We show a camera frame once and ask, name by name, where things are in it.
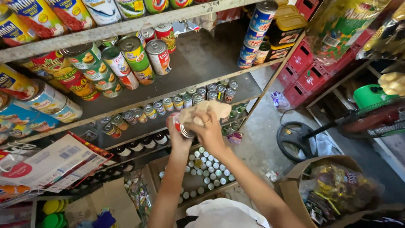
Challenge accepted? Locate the black standing fan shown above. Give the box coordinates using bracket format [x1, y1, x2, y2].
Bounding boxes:
[276, 98, 405, 164]

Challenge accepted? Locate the green plastic bucket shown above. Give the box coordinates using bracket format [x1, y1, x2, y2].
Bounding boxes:
[353, 84, 400, 110]

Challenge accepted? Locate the open cardboard carton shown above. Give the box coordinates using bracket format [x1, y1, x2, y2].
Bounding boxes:
[142, 151, 242, 220]

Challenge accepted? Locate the beige wiping cloth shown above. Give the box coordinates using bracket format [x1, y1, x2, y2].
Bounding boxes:
[179, 100, 232, 127]

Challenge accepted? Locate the stack of green fruit cans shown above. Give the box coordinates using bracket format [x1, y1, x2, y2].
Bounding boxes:
[60, 42, 123, 99]

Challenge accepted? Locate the pink packet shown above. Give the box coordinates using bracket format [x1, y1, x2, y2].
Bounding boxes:
[227, 132, 243, 145]

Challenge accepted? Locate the row of large mixed cans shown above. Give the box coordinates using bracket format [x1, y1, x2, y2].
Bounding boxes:
[0, 0, 222, 48]

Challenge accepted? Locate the person's left hand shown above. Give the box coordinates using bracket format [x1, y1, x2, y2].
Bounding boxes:
[167, 115, 192, 151]

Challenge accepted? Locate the group of cans in carton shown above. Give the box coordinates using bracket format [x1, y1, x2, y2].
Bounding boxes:
[158, 146, 236, 204]

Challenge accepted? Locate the yellow green snack bag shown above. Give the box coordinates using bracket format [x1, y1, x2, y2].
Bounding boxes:
[306, 0, 391, 66]

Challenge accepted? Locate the stack of yellow green lids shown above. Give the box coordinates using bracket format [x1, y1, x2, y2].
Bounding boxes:
[42, 199, 69, 228]

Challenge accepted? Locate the white red flattened carton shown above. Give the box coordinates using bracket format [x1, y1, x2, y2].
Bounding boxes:
[0, 131, 114, 194]

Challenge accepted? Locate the red white tin can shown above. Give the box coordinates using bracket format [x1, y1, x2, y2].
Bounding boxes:
[167, 112, 197, 139]

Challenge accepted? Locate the white red label can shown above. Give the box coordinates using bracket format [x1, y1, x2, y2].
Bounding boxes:
[145, 39, 173, 75]

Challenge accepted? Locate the stack of white milk cans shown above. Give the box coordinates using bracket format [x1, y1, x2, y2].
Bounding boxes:
[22, 79, 83, 124]

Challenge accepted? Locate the stack of yellow corn cans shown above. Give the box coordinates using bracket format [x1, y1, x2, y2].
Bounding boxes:
[18, 51, 102, 102]

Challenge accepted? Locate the yellow corned beef can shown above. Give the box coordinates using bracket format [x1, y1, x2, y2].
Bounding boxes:
[0, 63, 40, 101]

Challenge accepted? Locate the purple white wrapper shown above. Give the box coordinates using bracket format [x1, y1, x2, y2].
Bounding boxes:
[271, 91, 290, 110]

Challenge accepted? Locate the bag of pale snacks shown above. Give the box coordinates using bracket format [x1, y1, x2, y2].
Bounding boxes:
[378, 72, 405, 97]

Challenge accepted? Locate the clear plastic bag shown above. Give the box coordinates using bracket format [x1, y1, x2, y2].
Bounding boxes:
[124, 176, 153, 224]

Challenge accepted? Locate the person's white shirt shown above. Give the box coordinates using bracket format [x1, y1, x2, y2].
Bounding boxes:
[185, 198, 270, 228]

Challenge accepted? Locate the person's right hand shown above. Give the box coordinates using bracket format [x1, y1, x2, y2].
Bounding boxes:
[187, 112, 230, 157]

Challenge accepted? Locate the wooden side shelf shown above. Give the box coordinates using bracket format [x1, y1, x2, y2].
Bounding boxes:
[306, 59, 405, 182]

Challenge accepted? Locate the brown cardboard piece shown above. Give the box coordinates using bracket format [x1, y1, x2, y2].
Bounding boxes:
[65, 177, 142, 228]

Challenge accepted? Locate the group of green small cans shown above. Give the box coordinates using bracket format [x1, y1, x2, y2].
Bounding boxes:
[220, 102, 249, 137]

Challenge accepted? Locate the beige label sausage can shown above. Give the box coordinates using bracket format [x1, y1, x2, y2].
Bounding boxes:
[253, 41, 271, 66]

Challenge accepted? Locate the blue cloth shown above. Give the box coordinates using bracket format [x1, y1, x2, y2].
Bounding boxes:
[91, 211, 117, 228]

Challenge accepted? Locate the stack of red crates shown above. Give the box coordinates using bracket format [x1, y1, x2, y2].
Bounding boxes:
[278, 0, 375, 109]

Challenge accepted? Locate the cardboard box with snack packets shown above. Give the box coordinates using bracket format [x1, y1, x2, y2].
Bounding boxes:
[278, 155, 405, 228]

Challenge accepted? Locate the green label tall can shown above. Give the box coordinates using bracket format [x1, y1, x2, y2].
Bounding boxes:
[118, 35, 156, 86]

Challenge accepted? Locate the black tin with yellow lid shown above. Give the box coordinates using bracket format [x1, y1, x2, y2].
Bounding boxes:
[265, 42, 294, 62]
[274, 4, 300, 19]
[268, 14, 308, 47]

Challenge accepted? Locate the white plastic bag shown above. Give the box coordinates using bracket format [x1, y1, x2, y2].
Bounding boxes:
[316, 132, 343, 156]

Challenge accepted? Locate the row of small silver cans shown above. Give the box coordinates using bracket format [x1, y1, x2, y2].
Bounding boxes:
[101, 79, 240, 139]

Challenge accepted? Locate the stack of blue sausage cans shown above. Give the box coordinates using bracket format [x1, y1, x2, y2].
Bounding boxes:
[237, 0, 279, 70]

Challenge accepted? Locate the row of dark bottles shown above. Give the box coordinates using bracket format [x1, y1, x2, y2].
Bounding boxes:
[95, 131, 172, 179]

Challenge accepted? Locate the white blue label can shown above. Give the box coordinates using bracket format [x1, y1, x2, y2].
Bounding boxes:
[101, 46, 140, 91]

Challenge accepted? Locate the dark yellow snack bag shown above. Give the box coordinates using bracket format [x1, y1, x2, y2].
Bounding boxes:
[356, 3, 405, 61]

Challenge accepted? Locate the red yellow label can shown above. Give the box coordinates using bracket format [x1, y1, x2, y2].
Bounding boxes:
[154, 22, 177, 54]

